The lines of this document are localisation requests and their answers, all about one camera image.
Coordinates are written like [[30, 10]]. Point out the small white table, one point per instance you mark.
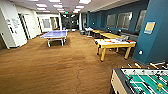
[[88, 30]]

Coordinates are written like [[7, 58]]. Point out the dark grey round bin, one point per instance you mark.
[[82, 32]]

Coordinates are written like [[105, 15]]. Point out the orange snack box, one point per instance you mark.
[[108, 40]]

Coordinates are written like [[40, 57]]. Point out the blue ping pong table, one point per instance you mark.
[[55, 33]]

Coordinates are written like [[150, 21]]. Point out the yellow notice board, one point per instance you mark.
[[149, 27]]

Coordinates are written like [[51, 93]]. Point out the foosball table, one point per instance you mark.
[[146, 83]]

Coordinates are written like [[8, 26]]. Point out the glass wall window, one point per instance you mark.
[[124, 20], [111, 20], [140, 20]]

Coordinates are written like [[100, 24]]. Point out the green exit sign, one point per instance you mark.
[[65, 12]]

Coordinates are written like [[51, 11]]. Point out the rectangular ceiling light panel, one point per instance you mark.
[[57, 6], [54, 1], [80, 6], [84, 1]]

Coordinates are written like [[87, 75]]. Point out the yellow air hockey table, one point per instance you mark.
[[113, 44]]

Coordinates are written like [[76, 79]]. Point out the yellow wooden table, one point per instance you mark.
[[97, 31], [110, 35]]

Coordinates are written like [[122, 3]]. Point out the white wall outlet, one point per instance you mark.
[[140, 52]]

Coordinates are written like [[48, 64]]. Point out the colourful puzzle box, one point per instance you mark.
[[120, 39]]

